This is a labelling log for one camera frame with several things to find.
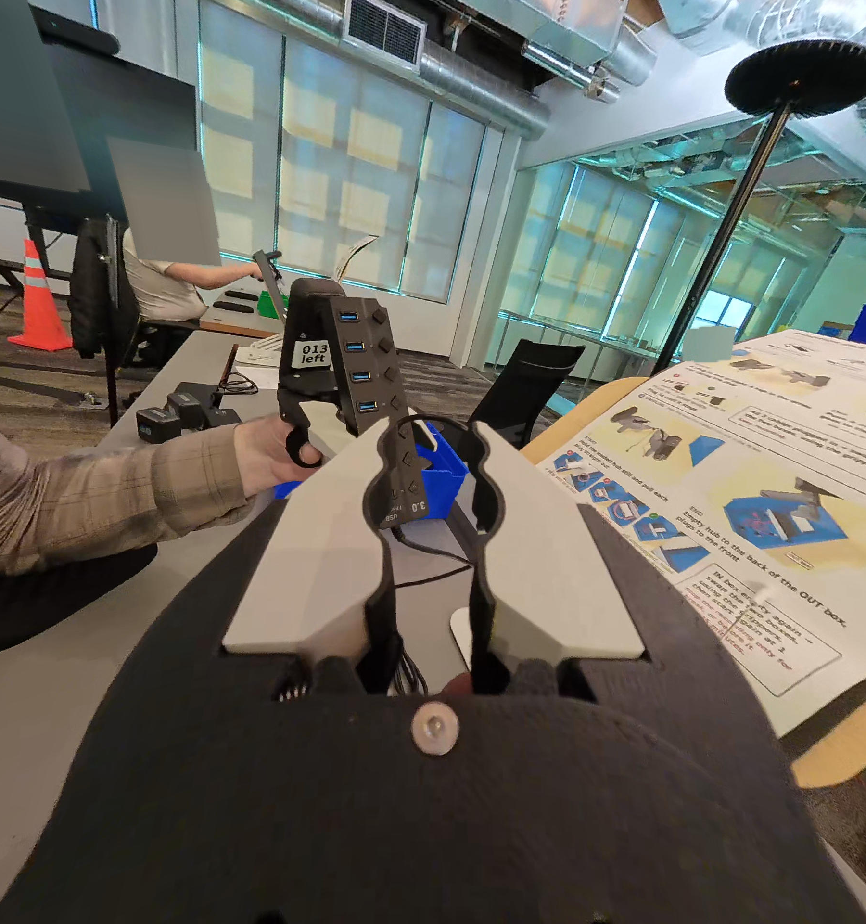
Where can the rectangular metal duct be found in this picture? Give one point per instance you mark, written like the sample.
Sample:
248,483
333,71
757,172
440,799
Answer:
570,36

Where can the silver insulated duct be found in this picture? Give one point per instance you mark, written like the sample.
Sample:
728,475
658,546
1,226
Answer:
722,21

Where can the person's left forearm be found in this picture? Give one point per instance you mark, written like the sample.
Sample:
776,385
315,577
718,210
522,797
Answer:
79,505

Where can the black jacket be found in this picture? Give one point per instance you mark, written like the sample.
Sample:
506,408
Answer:
94,289

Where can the window with roller blinds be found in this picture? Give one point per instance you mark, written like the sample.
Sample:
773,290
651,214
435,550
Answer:
606,252
353,159

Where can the white air vent grille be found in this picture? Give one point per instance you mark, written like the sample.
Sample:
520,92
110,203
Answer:
386,32

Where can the printed instruction sheet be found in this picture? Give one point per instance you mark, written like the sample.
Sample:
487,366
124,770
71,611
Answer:
729,505

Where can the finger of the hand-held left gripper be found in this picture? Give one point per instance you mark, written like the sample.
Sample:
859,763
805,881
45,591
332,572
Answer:
332,429
426,437

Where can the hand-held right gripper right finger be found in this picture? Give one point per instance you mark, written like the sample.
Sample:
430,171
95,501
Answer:
556,577

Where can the green box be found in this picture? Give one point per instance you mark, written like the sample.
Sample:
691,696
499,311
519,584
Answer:
267,307

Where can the black office chair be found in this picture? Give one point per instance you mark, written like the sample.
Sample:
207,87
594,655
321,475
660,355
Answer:
527,390

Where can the orange traffic cone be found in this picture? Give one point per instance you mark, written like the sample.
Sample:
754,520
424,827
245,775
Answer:
40,317

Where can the black floor lamp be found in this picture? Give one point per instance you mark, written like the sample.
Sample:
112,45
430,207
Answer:
801,76

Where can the black battery charger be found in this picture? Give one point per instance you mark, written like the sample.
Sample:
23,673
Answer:
202,404

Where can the large black monitor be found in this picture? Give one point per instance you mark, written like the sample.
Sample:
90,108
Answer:
137,130

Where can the black webcam bar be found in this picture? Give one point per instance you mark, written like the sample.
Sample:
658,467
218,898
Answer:
79,32

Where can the silver spiral duct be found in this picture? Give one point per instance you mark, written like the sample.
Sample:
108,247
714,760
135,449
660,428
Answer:
476,86

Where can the black mesh cushion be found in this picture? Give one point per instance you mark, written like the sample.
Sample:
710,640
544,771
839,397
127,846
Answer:
43,599

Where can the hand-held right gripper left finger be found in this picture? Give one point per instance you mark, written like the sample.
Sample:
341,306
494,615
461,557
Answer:
303,577

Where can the black switched usb hub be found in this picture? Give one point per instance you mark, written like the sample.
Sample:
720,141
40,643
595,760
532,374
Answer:
368,361

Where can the black battery pack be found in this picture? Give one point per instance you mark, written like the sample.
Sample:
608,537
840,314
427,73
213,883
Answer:
155,426

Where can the white paper sheet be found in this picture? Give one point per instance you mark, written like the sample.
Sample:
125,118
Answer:
357,256

